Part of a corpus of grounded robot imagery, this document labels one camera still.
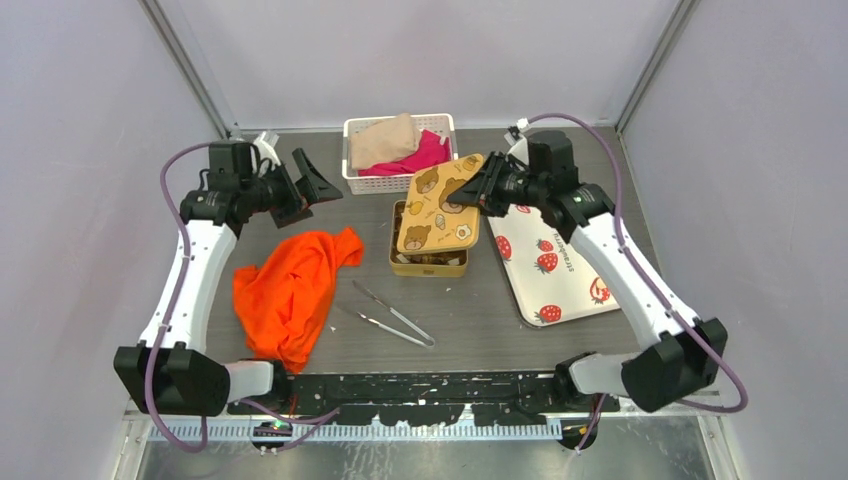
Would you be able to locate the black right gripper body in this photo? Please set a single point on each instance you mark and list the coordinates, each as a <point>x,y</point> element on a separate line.
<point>502,185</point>

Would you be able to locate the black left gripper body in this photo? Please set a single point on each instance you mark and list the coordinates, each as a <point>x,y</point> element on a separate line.
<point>274,190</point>

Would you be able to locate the gold chocolate tray box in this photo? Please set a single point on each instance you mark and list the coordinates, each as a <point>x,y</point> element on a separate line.
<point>441,265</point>

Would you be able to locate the silver box lid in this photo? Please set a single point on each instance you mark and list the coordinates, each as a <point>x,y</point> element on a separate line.
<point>430,223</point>

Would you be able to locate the metal tongs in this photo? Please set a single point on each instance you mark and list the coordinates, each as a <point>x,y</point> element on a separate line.
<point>410,332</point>

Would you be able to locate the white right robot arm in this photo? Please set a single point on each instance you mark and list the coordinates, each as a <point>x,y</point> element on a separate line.
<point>680,351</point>

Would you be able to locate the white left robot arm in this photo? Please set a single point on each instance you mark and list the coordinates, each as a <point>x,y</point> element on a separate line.
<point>168,372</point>

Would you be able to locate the strawberry pattern tray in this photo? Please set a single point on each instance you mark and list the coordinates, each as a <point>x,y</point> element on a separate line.
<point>551,283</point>

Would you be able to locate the orange cloth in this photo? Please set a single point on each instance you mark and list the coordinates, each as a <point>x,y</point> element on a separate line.
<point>283,304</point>

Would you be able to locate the white plastic basket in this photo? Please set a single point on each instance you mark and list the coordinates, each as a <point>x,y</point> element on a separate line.
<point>439,123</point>

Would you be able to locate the pink cloth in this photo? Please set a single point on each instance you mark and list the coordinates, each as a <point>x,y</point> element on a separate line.
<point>433,150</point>

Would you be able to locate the beige cloth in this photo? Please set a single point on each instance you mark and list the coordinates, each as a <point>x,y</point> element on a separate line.
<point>385,141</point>

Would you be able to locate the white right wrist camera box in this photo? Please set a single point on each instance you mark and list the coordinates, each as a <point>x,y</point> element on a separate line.
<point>517,129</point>

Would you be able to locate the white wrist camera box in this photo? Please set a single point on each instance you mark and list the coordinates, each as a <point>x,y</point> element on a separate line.
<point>517,129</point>
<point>267,142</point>

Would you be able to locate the white slotted cable duct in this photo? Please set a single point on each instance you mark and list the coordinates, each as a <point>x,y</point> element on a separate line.
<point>258,430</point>

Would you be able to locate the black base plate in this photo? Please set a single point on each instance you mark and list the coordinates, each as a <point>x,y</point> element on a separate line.
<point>500,398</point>

